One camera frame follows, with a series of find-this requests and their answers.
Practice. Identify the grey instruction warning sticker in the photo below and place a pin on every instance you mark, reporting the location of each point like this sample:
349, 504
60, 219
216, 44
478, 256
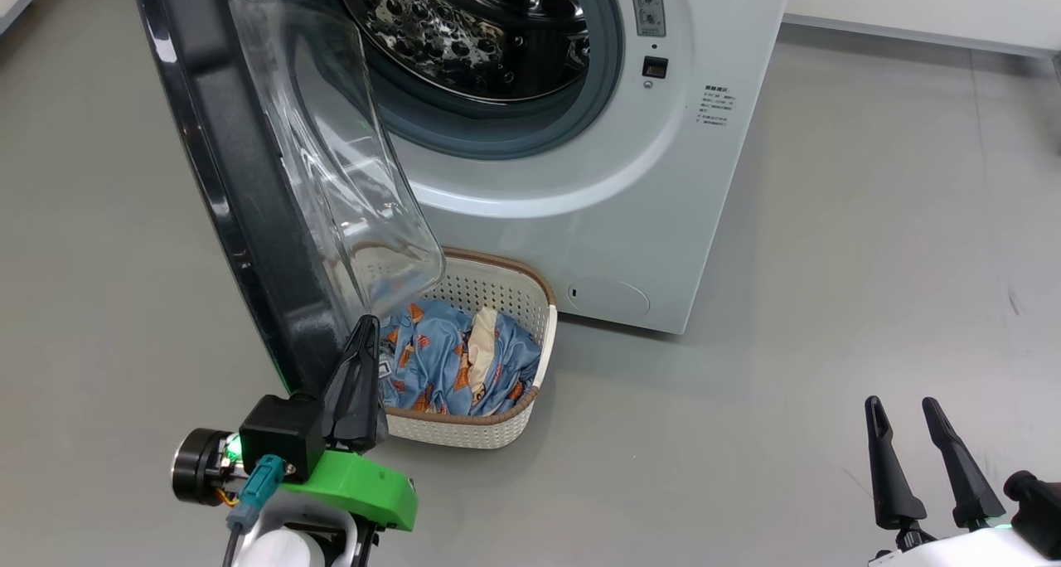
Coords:
646, 3

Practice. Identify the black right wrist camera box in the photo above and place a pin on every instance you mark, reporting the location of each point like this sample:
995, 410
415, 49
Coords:
1040, 509

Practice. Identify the white front-load washing machine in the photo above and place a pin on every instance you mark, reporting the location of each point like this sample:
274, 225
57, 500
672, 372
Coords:
580, 202

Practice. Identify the washing machine glass door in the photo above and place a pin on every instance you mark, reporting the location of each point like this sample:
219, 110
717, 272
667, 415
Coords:
249, 219

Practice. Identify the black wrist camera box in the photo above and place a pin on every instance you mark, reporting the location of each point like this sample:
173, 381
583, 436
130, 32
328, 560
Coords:
282, 434
1040, 509

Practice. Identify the washing machine drum opening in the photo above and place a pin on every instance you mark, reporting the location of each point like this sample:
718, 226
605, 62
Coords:
464, 28

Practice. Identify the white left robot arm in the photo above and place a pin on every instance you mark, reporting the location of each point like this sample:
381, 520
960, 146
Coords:
286, 546

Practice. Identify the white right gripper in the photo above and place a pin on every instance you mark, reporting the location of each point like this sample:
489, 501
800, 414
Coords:
961, 550

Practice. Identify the cream perforated laundry basket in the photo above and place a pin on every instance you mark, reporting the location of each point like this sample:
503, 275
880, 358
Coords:
497, 285

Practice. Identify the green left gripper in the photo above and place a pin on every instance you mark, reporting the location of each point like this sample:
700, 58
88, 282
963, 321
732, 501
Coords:
365, 488

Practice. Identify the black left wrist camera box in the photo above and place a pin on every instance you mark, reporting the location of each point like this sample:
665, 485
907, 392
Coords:
282, 434

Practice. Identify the round drain filter cover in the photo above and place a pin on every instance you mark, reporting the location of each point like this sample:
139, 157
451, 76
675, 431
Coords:
609, 298

